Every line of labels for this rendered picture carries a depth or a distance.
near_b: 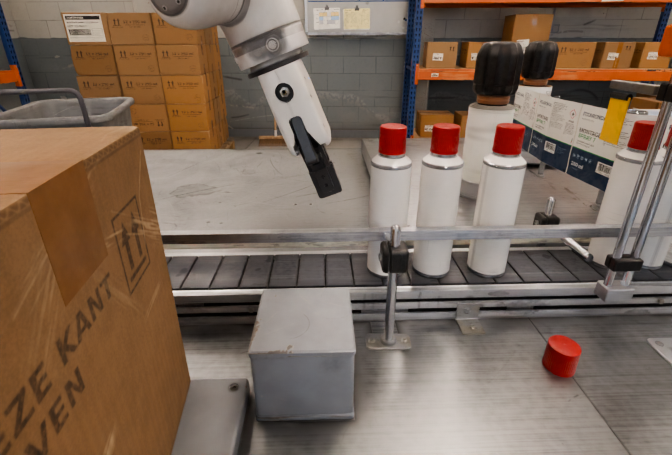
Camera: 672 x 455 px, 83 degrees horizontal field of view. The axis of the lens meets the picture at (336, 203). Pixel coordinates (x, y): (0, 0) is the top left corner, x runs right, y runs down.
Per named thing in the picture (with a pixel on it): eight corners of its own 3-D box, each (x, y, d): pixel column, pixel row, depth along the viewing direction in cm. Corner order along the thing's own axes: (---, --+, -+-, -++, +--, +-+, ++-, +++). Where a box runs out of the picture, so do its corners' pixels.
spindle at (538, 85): (529, 143, 115) (550, 40, 104) (545, 151, 107) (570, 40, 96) (500, 144, 115) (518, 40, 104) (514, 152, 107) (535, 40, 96)
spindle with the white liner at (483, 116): (490, 185, 86) (514, 41, 74) (508, 201, 77) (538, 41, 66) (450, 186, 85) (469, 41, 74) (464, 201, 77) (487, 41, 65)
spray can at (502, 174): (495, 258, 57) (521, 120, 49) (511, 278, 52) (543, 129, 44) (461, 259, 57) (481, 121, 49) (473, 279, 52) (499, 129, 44)
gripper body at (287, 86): (302, 42, 38) (340, 144, 43) (305, 41, 48) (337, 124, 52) (234, 70, 39) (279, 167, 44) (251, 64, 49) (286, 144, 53)
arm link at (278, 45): (298, 19, 38) (309, 49, 39) (302, 22, 46) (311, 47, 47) (222, 51, 39) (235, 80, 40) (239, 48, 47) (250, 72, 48)
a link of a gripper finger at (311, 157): (310, 151, 41) (323, 169, 46) (292, 92, 43) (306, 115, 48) (300, 155, 41) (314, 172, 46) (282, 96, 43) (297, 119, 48)
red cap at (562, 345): (574, 382, 42) (582, 359, 41) (540, 369, 44) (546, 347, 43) (575, 362, 45) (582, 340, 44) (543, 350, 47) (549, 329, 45)
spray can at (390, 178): (399, 259, 57) (410, 121, 49) (406, 279, 52) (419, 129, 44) (365, 259, 57) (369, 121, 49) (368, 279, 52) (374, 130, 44)
